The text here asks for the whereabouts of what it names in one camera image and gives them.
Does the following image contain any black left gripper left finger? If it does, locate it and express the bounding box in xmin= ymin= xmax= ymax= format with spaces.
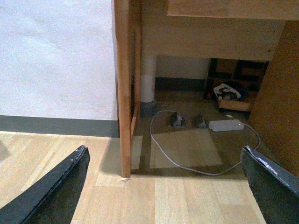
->
xmin=0 ymin=146 xmax=90 ymax=224

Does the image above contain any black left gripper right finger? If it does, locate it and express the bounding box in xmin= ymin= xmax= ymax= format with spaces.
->
xmin=241 ymin=146 xmax=299 ymax=224

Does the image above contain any white power adapter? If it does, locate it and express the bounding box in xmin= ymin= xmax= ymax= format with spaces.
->
xmin=208 ymin=119 xmax=245 ymax=132

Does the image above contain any wooden box with clutter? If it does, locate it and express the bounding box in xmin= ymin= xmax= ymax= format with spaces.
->
xmin=213 ymin=81 xmax=252 ymax=112

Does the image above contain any dark lattice shelf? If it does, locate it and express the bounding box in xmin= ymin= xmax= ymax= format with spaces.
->
xmin=203 ymin=58 xmax=269 ymax=99

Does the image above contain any wooden desk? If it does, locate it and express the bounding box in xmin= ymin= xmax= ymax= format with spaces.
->
xmin=114 ymin=0 xmax=299 ymax=178

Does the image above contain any white pipe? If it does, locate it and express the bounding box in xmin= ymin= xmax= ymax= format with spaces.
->
xmin=141 ymin=54 xmax=157 ymax=103

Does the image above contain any grey power cable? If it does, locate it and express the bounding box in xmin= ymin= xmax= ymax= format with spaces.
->
xmin=150 ymin=110 xmax=261 ymax=176

